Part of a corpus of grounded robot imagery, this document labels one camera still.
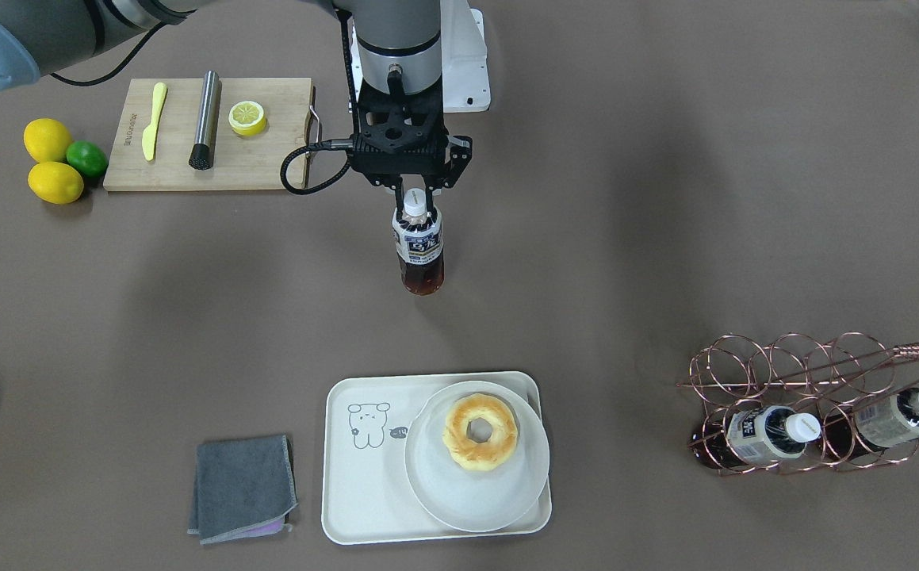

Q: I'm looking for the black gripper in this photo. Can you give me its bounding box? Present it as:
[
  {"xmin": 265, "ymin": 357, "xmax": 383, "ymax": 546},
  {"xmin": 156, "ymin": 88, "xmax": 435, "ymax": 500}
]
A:
[{"xmin": 348, "ymin": 79, "xmax": 473, "ymax": 218}]

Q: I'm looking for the tea bottle white cap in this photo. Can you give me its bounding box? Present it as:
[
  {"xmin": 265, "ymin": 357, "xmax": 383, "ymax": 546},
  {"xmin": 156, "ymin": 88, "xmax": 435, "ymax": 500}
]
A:
[{"xmin": 392, "ymin": 188, "xmax": 446, "ymax": 297}]

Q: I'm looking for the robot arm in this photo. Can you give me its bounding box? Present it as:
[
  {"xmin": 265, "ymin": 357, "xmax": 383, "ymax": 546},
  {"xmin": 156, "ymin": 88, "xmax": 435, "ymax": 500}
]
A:
[{"xmin": 0, "ymin": 1, "xmax": 473, "ymax": 209}]

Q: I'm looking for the cream rabbit tray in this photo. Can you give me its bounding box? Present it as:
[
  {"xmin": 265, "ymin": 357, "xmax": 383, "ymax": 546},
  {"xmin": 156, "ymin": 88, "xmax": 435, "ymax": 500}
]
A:
[{"xmin": 321, "ymin": 371, "xmax": 551, "ymax": 545}]

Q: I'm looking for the tea bottle front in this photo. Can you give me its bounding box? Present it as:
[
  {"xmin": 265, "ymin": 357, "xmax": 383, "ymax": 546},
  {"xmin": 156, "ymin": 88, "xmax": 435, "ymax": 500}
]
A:
[
  {"xmin": 821, "ymin": 387, "xmax": 919, "ymax": 460},
  {"xmin": 691, "ymin": 405, "xmax": 821, "ymax": 471}
]

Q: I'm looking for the bamboo cutting board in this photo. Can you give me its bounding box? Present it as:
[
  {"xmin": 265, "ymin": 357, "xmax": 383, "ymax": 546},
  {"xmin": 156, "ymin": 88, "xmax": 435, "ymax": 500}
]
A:
[{"xmin": 103, "ymin": 77, "xmax": 314, "ymax": 192}]

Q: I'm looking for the half lemon slice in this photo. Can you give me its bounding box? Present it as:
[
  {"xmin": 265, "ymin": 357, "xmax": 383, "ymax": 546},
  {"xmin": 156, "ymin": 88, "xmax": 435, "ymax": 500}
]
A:
[{"xmin": 228, "ymin": 100, "xmax": 267, "ymax": 137}]

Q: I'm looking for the steel muddler black tip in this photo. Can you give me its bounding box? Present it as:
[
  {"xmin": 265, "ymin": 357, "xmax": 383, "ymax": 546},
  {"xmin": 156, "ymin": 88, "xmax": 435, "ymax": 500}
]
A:
[{"xmin": 188, "ymin": 70, "xmax": 221, "ymax": 171}]

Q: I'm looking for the glazed donut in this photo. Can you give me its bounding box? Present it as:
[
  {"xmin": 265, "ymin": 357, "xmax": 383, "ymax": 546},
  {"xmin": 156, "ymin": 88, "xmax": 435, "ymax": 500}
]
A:
[{"xmin": 442, "ymin": 393, "xmax": 519, "ymax": 471}]

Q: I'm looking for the yellow plastic knife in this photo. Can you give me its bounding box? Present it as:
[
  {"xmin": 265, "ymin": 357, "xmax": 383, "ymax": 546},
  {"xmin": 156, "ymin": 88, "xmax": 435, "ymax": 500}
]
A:
[{"xmin": 141, "ymin": 81, "xmax": 168, "ymax": 163}]

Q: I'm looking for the white round plate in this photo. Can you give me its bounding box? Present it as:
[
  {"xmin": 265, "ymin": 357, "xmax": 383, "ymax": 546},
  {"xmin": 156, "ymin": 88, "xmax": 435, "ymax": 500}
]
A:
[{"xmin": 404, "ymin": 381, "xmax": 550, "ymax": 534}]

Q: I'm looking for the green lime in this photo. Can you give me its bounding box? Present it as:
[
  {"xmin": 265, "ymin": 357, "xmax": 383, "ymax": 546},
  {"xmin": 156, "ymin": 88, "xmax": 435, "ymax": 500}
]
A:
[{"xmin": 65, "ymin": 140, "xmax": 109, "ymax": 178}]

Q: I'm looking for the grey folded cloth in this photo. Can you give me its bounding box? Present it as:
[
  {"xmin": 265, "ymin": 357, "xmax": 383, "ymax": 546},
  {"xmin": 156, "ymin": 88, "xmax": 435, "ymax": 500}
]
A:
[{"xmin": 186, "ymin": 434, "xmax": 297, "ymax": 545}]

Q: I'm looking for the yellow lemon near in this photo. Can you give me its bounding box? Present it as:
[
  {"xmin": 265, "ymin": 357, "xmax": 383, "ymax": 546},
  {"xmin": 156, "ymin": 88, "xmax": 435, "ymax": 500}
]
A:
[{"xmin": 27, "ymin": 162, "xmax": 85, "ymax": 205}]

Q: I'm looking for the yellow lemon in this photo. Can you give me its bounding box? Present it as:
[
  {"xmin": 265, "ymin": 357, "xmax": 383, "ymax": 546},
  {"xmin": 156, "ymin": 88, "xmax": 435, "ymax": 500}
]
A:
[
  {"xmin": 23, "ymin": 118, "xmax": 74, "ymax": 163},
  {"xmin": 27, "ymin": 162, "xmax": 85, "ymax": 205}
]

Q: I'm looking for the yellow lemon far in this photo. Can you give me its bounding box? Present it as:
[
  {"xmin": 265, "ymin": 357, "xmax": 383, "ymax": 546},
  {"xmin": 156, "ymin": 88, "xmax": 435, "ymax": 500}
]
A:
[{"xmin": 23, "ymin": 118, "xmax": 74, "ymax": 163}]

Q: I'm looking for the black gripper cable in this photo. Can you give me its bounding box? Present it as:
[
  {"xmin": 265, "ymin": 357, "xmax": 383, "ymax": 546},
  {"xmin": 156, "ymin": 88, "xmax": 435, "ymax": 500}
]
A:
[{"xmin": 280, "ymin": 139, "xmax": 357, "ymax": 197}]

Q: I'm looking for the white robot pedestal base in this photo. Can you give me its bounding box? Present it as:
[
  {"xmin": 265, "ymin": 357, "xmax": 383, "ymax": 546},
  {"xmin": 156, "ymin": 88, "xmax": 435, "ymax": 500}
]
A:
[{"xmin": 336, "ymin": 1, "xmax": 491, "ymax": 113}]

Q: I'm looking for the copper wire bottle rack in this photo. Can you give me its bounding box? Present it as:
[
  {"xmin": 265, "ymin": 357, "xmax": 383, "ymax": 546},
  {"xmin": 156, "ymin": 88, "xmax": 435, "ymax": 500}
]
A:
[{"xmin": 683, "ymin": 331, "xmax": 919, "ymax": 477}]

